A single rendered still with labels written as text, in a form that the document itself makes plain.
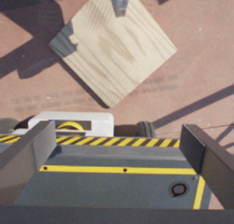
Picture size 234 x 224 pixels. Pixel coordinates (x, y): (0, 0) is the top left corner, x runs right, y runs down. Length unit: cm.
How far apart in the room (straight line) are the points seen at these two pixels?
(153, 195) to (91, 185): 13
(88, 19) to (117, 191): 50
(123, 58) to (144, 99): 17
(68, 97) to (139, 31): 34
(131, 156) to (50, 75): 43
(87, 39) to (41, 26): 16
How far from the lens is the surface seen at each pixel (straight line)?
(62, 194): 41
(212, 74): 70
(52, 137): 16
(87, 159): 35
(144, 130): 53
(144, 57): 60
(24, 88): 70
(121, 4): 36
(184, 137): 16
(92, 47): 59
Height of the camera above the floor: 61
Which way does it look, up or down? 73 degrees down
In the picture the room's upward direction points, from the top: 180 degrees clockwise
